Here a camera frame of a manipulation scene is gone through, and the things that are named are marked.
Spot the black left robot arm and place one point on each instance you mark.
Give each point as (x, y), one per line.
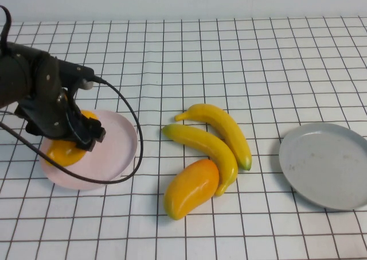
(11, 76)

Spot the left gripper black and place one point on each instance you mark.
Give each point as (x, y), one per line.
(47, 110)

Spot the yellow orange toy mango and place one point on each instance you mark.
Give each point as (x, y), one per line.
(63, 156)

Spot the yellow toy banana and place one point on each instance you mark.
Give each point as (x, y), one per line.
(206, 145)
(226, 125)

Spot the white black-grid tablecloth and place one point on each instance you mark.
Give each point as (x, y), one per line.
(200, 56)

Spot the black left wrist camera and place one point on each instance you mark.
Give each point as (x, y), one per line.
(71, 70)

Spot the grey round plate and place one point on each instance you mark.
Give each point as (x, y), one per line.
(324, 165)

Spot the pink round plate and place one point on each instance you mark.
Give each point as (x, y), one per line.
(114, 145)

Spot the red blushed toy mango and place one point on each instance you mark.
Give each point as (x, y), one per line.
(189, 191)

